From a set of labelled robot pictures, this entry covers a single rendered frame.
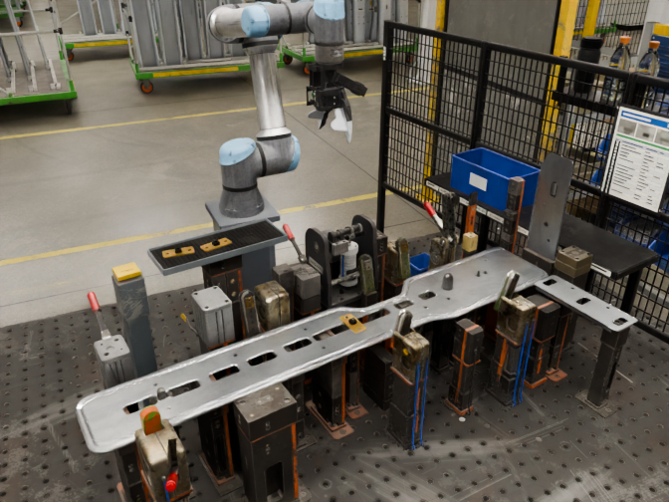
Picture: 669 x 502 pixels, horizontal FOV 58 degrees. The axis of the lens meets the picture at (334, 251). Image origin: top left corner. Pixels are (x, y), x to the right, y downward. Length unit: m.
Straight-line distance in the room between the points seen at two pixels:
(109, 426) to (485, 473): 0.94
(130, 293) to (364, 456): 0.76
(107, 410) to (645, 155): 1.69
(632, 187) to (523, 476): 0.99
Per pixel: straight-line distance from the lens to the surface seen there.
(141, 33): 8.30
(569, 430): 1.90
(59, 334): 2.33
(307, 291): 1.73
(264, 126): 2.03
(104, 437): 1.43
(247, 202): 2.01
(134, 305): 1.70
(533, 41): 3.75
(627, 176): 2.18
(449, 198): 1.92
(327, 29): 1.59
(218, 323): 1.59
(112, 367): 1.56
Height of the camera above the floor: 1.97
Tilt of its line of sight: 29 degrees down
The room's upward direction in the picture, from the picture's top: straight up
